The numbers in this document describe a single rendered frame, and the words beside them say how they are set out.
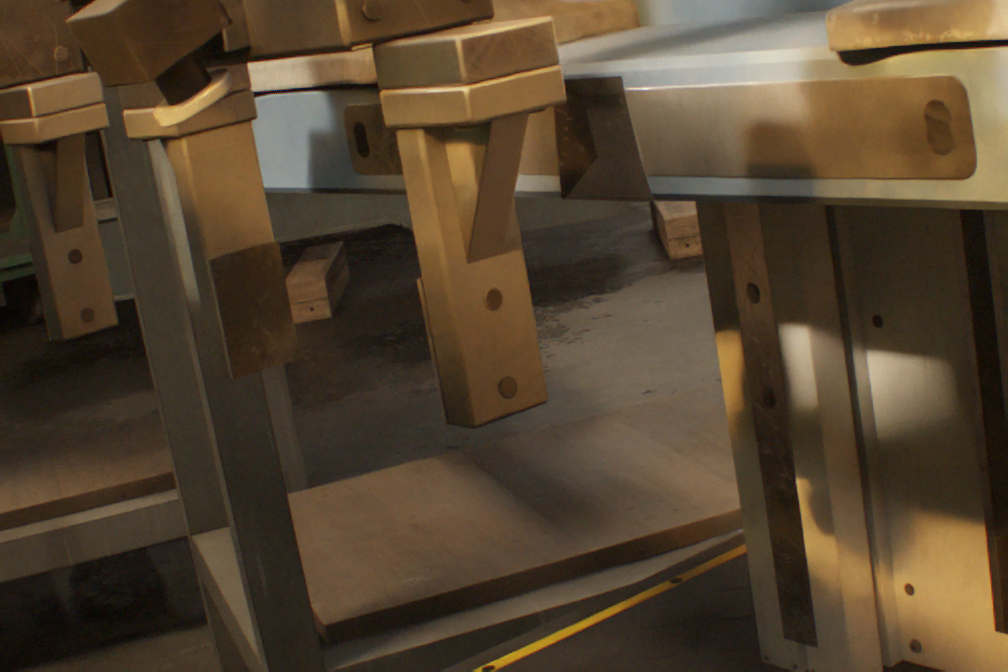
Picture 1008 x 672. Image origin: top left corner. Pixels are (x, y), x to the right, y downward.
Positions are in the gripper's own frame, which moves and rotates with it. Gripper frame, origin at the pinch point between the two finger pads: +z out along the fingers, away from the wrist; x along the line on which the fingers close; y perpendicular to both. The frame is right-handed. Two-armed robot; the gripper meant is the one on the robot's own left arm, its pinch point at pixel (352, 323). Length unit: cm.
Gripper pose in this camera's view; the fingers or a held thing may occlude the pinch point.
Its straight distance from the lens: 51.7
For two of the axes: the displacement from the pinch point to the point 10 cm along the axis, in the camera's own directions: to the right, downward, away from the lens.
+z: 1.7, 9.7, 2.0
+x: 6.0, 0.6, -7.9
